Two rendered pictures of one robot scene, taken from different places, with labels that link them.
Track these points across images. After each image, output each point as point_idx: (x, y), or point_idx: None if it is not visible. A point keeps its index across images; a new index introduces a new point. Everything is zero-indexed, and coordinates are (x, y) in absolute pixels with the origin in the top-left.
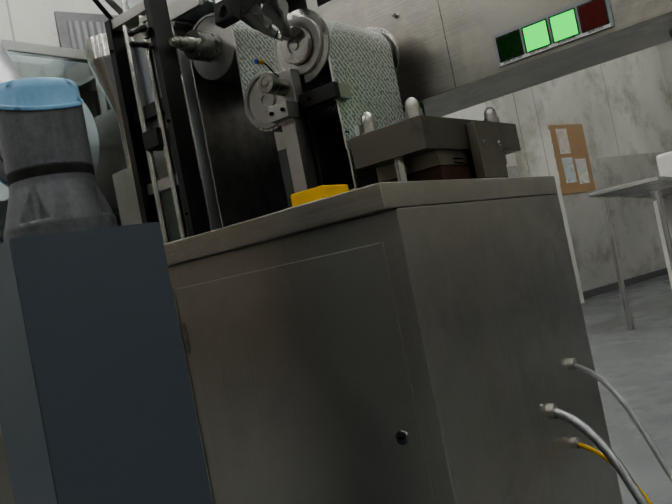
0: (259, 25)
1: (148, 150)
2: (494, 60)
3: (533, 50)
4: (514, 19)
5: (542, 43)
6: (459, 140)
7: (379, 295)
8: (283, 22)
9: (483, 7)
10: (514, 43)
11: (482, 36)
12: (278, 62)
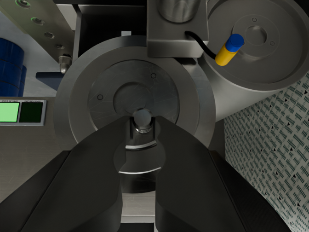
0: (183, 156)
1: None
2: (49, 107)
3: (13, 102)
4: (22, 131)
5: (4, 105)
6: None
7: None
8: (86, 136)
9: (44, 151)
10: (26, 113)
11: (53, 129)
12: (204, 95)
